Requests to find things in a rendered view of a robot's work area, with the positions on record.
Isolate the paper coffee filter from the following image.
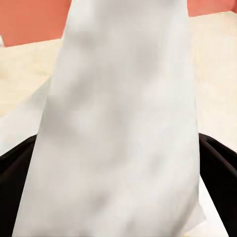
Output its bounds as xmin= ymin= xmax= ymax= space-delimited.
xmin=0 ymin=0 xmax=207 ymax=237

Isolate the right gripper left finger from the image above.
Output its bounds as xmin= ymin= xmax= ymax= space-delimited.
xmin=0 ymin=135 xmax=37 ymax=237

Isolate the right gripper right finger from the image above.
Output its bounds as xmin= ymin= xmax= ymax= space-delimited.
xmin=198 ymin=133 xmax=237 ymax=237

